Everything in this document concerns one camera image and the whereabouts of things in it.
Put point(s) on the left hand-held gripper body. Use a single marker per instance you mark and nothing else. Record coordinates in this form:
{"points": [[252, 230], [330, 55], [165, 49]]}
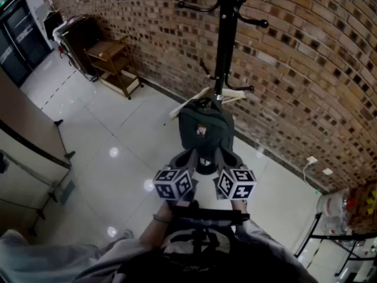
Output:
{"points": [[172, 184]]}

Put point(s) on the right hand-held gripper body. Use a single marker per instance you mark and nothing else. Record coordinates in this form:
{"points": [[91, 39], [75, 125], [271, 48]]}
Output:
{"points": [[235, 184]]}

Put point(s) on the dark green backpack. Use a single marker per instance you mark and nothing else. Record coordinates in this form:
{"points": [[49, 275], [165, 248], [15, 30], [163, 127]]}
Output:
{"points": [[203, 119]]}

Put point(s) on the black coat rack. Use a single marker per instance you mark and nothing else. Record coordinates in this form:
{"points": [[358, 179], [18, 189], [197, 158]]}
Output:
{"points": [[223, 40]]}

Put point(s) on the person's left forearm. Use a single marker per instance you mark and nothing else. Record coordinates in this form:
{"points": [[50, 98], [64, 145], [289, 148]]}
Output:
{"points": [[154, 231]]}

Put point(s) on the person's right forearm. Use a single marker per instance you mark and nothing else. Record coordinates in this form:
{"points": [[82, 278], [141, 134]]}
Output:
{"points": [[239, 206]]}

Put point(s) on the dark wristband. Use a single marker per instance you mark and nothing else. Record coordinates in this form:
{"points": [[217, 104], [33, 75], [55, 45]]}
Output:
{"points": [[160, 219]]}

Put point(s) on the person's grey shoe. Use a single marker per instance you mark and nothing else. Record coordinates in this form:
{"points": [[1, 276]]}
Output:
{"points": [[128, 234]]}

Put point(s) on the person's grey jacket torso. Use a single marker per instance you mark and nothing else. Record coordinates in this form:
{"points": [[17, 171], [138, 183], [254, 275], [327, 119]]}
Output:
{"points": [[265, 252]]}

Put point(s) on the wooden clothes hanger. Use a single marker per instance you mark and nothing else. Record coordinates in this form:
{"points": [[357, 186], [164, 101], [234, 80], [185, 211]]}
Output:
{"points": [[179, 109]]}

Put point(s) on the black folding side table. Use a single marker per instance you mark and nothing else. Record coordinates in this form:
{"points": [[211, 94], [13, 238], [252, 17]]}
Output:
{"points": [[309, 234]]}

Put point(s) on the clear plastic water jug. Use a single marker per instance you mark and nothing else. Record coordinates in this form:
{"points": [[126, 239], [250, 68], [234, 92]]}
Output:
{"points": [[332, 208]]}

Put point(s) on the black partition foot stand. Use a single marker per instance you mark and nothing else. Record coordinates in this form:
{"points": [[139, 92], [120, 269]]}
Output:
{"points": [[63, 140]]}

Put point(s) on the grey metal floor stand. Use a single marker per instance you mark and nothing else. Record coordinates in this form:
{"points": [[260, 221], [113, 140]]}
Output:
{"points": [[54, 192]]}

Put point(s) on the cardboard box with yellow tags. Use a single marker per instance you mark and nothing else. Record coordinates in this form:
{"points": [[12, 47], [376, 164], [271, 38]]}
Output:
{"points": [[363, 208]]}

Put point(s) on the wooden shelf trolley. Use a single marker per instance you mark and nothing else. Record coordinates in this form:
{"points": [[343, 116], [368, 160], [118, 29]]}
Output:
{"points": [[113, 63]]}

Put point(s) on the brown partition board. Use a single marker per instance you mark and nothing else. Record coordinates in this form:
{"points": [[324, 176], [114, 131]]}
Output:
{"points": [[26, 119]]}

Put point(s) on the dark wooden cabinet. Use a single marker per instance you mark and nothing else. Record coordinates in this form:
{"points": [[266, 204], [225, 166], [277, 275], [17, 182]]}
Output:
{"points": [[78, 46]]}

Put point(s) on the black glass door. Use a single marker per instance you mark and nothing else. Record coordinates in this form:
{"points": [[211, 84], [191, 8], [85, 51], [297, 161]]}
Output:
{"points": [[20, 40]]}

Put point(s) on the black chest mount bar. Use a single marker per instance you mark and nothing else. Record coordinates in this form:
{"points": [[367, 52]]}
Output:
{"points": [[206, 214]]}

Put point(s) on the white wall socket plate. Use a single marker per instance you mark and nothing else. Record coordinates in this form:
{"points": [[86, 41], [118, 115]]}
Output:
{"points": [[327, 171]]}

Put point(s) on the black wall bin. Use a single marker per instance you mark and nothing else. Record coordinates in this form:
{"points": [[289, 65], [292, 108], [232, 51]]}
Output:
{"points": [[53, 22]]}

